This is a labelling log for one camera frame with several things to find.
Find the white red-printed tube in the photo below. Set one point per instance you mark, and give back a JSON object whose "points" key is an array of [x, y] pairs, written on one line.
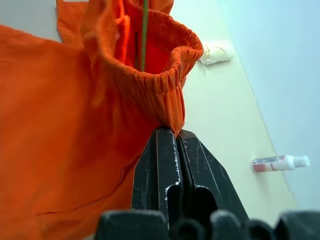
{"points": [[277, 163]]}

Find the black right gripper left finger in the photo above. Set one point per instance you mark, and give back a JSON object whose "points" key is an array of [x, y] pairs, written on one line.
{"points": [[160, 175]]}

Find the white fluffy cloth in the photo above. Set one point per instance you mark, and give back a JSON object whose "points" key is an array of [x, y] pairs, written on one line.
{"points": [[217, 52]]}

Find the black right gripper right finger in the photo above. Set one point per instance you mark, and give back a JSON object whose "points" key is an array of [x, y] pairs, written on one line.
{"points": [[207, 175]]}

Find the orange shorts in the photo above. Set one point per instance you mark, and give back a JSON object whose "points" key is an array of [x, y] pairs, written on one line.
{"points": [[75, 125]]}

